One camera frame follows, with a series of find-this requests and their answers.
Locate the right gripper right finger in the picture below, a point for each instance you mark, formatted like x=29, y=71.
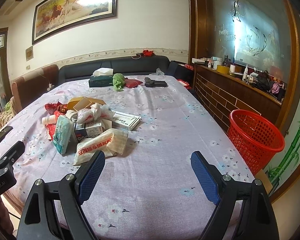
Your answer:
x=256, y=219

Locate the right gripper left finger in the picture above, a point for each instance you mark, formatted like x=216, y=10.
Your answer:
x=53, y=210

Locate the red paper package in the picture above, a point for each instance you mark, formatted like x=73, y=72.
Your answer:
x=51, y=128

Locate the light blue tissue pack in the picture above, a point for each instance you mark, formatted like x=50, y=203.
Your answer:
x=63, y=131

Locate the blue white medicine box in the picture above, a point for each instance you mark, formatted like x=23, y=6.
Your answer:
x=87, y=130

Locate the white red snack wrapper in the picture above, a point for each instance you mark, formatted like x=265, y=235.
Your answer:
x=111, y=142

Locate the red foil wrapper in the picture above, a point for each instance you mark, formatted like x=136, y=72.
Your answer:
x=56, y=109

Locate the orange medicine box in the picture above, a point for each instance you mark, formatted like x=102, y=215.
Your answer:
x=71, y=102

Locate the white plastic bag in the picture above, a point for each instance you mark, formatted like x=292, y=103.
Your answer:
x=95, y=112

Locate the gold box lid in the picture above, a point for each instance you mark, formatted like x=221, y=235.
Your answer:
x=81, y=103

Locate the long white medicine box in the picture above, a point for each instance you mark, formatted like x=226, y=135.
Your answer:
x=125, y=121

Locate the red plastic waste basket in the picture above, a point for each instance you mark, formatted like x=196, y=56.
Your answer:
x=256, y=139

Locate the brown armchair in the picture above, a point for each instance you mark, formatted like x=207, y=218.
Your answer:
x=32, y=85

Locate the floral pink tablecloth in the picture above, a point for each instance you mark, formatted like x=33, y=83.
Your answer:
x=148, y=192

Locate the wooden brick-pattern counter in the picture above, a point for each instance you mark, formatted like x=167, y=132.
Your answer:
x=220, y=94

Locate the green tissue box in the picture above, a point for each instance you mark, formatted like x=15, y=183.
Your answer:
x=102, y=77

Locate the green crumpled cloth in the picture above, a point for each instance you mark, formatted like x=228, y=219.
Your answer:
x=118, y=82

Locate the red flat pouch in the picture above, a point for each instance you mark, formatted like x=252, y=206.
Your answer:
x=132, y=83

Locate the black toy pistol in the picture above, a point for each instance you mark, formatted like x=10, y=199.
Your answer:
x=154, y=83

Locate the black leather sofa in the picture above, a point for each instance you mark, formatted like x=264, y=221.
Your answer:
x=124, y=65

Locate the red knot ornament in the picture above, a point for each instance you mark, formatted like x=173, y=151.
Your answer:
x=147, y=53

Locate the framed horse painting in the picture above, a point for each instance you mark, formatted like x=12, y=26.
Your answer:
x=54, y=16

